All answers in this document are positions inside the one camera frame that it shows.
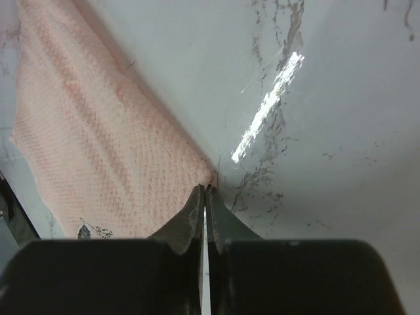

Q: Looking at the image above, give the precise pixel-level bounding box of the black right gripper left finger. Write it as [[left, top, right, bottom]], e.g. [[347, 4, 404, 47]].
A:
[[146, 184, 204, 314]]

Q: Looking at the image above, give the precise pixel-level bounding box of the light pink towel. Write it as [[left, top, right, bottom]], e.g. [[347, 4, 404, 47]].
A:
[[10, 1, 212, 238]]

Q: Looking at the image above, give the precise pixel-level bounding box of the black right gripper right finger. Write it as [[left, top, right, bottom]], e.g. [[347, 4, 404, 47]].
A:
[[205, 185, 262, 314]]

